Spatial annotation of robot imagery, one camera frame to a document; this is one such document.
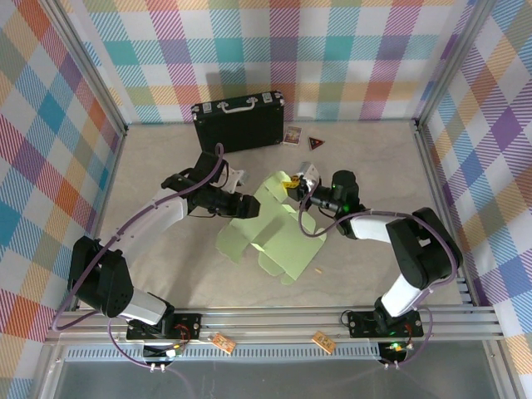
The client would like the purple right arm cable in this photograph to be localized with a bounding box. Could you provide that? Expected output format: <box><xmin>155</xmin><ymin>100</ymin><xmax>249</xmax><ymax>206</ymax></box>
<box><xmin>298</xmin><ymin>182</ymin><xmax>466</xmax><ymax>371</ymax></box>

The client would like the aluminium front frame rail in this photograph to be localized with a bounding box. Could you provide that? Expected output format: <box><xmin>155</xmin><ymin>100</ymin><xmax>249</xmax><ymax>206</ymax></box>
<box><xmin>43</xmin><ymin>306</ymin><xmax>506</xmax><ymax>345</ymax></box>

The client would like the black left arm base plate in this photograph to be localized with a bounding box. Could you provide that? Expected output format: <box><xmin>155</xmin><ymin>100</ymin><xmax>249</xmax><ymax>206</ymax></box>
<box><xmin>126</xmin><ymin>312</ymin><xmax>203</xmax><ymax>341</ymax></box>

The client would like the light green paper box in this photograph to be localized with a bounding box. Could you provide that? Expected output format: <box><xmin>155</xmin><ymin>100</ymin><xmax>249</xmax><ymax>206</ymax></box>
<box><xmin>215</xmin><ymin>170</ymin><xmax>328</xmax><ymax>287</ymax></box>

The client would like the aluminium right corner post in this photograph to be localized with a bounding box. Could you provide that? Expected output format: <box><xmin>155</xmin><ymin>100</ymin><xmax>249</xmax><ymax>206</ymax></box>
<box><xmin>413</xmin><ymin>0</ymin><xmax>500</xmax><ymax>130</ymax></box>

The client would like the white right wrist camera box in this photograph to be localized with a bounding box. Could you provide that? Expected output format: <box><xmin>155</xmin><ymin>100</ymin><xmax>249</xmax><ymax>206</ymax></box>
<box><xmin>295</xmin><ymin>160</ymin><xmax>322</xmax><ymax>186</ymax></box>

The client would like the aluminium left corner post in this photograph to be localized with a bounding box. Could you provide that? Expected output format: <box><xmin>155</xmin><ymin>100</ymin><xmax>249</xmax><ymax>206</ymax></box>
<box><xmin>41</xmin><ymin>0</ymin><xmax>130</xmax><ymax>136</ymax></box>

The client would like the orange printed tag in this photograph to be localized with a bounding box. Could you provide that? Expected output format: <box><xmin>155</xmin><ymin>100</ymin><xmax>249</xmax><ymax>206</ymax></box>
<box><xmin>210</xmin><ymin>332</ymin><xmax>237</xmax><ymax>355</ymax></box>
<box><xmin>311</xmin><ymin>330</ymin><xmax>337</xmax><ymax>355</ymax></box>

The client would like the aluminium left side rail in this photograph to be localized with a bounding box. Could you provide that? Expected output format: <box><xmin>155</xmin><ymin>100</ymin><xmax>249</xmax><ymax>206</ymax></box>
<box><xmin>72</xmin><ymin>126</ymin><xmax>129</xmax><ymax>312</ymax></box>

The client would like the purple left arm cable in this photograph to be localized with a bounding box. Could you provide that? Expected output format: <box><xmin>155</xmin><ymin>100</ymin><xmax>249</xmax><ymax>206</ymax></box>
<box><xmin>52</xmin><ymin>143</ymin><xmax>228</xmax><ymax>372</ymax></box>

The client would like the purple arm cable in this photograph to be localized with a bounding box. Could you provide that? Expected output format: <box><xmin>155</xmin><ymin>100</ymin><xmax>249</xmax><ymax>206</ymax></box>
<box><xmin>52</xmin><ymin>143</ymin><xmax>228</xmax><ymax>372</ymax></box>
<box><xmin>298</xmin><ymin>182</ymin><xmax>466</xmax><ymax>371</ymax></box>

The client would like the black briefcase with white handle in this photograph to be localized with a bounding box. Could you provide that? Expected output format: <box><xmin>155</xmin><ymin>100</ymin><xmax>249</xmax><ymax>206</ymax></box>
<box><xmin>190</xmin><ymin>90</ymin><xmax>286</xmax><ymax>157</ymax></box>

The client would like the aluminium right side rail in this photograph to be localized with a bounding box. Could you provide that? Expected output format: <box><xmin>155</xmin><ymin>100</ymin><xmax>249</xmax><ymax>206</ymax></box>
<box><xmin>413</xmin><ymin>120</ymin><xmax>477</xmax><ymax>308</ymax></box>

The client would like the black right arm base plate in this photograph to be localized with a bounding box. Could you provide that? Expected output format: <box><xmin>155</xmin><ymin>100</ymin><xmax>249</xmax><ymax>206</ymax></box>
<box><xmin>347</xmin><ymin>310</ymin><xmax>426</xmax><ymax>338</ymax></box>

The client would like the aluminium corner post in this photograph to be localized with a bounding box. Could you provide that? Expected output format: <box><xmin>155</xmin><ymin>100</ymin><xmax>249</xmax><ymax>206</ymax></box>
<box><xmin>413</xmin><ymin>0</ymin><xmax>500</xmax><ymax>130</ymax></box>
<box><xmin>41</xmin><ymin>0</ymin><xmax>130</xmax><ymax>136</ymax></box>

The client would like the grey slotted cable duct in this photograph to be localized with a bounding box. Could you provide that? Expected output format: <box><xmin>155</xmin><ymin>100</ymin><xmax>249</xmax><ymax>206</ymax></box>
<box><xmin>64</xmin><ymin>347</ymin><xmax>383</xmax><ymax>362</ymax></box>

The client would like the small picture card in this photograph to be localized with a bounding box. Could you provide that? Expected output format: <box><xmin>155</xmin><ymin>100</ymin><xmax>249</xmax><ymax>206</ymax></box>
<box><xmin>282</xmin><ymin>125</ymin><xmax>302</xmax><ymax>148</ymax></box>

